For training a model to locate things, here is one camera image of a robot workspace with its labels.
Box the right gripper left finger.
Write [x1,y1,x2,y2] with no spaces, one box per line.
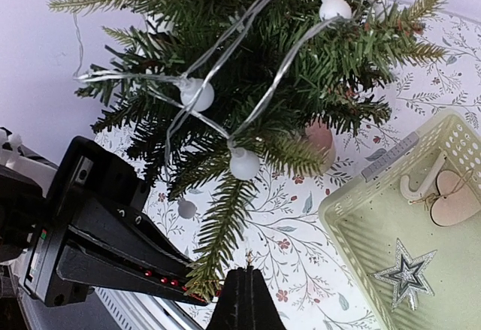
[206,268,247,330]

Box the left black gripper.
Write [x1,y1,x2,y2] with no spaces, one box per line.
[22,136,188,307]

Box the small green christmas tree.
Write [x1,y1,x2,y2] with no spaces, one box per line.
[47,0,454,303]

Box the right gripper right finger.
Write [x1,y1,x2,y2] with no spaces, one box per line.
[246,268,286,330]

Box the front aluminium rail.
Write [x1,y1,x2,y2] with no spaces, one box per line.
[0,258,206,330]

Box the floral white tablecloth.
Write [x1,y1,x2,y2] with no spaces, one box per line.
[93,0,481,330]

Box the pale green plastic basket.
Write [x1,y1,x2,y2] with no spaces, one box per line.
[319,110,480,329]

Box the silver glitter star ornament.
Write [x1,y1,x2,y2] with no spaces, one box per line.
[369,238,437,311]

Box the wooden heart ornament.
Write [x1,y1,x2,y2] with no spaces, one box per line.
[410,169,480,227]

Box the white ball light garland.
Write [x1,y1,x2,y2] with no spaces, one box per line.
[71,0,388,220]

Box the red berry ornament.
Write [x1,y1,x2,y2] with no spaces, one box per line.
[138,266,214,306]

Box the white candy cane ornament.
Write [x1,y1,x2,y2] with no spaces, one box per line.
[400,151,447,201]

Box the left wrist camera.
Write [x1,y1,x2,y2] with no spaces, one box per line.
[1,127,58,264]

